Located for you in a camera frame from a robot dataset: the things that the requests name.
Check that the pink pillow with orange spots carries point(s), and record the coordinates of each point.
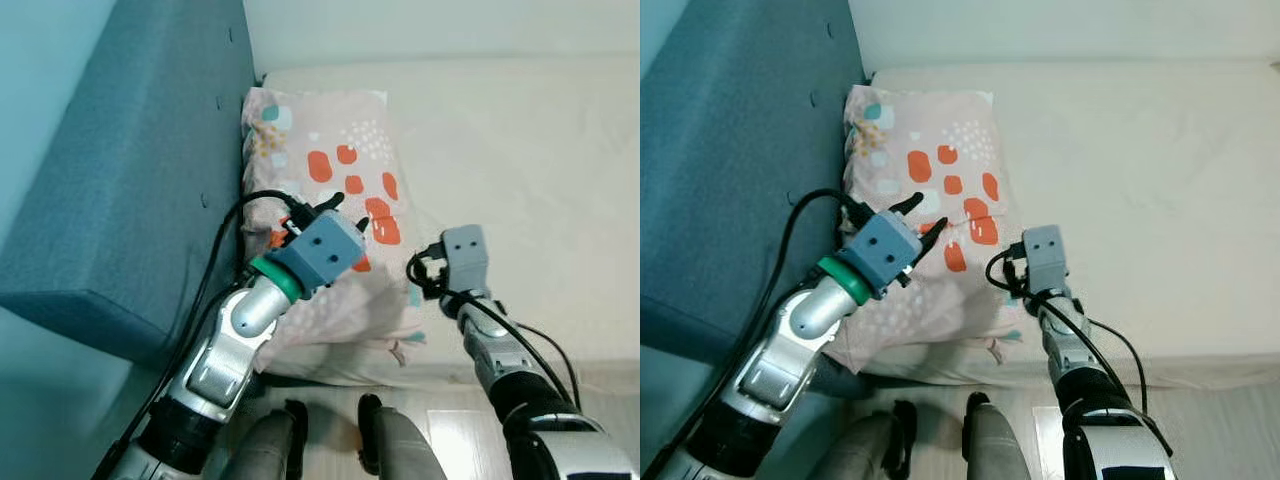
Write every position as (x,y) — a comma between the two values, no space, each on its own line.
(940,130)
(330,130)

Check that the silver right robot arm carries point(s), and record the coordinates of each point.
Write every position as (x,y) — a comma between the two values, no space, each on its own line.
(1090,390)
(520,380)

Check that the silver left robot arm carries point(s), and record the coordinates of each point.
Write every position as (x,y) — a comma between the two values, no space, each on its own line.
(225,360)
(800,350)

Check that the cream bed mattress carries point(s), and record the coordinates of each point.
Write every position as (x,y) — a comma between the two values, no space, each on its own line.
(520,170)
(1150,170)

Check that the blue upholstered headboard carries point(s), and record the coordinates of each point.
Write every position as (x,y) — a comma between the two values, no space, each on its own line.
(740,170)
(130,170)

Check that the grey right robot leg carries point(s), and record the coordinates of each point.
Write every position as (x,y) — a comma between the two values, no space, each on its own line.
(405,445)
(998,445)

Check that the grey robot leg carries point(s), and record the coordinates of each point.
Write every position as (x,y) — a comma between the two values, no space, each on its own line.
(860,445)
(998,445)
(262,445)
(405,445)

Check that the grey left robot leg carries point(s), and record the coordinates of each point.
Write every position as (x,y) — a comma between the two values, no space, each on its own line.
(262,445)
(860,445)

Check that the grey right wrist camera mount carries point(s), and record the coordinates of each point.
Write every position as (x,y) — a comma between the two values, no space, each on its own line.
(465,255)
(1045,255)

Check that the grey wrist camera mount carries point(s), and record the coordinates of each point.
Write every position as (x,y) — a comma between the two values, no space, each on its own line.
(885,250)
(1045,255)
(465,255)
(320,250)

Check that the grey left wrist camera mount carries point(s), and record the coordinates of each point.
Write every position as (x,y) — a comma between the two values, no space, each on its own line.
(885,250)
(320,250)

